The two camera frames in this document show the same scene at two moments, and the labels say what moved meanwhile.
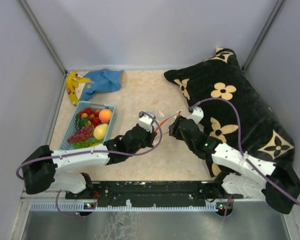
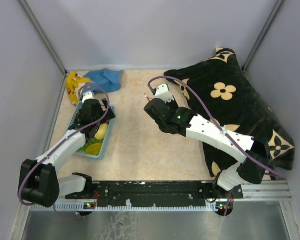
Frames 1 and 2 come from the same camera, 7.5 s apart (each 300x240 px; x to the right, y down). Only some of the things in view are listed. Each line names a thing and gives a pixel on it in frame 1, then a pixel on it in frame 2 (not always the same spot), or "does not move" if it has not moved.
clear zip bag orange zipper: (165, 127) -> (149, 99)
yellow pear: (100, 131) does not move
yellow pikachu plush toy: (72, 80) does not move
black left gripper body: (148, 142) -> (108, 116)
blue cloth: (105, 80) does not move
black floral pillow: (233, 114) does not move
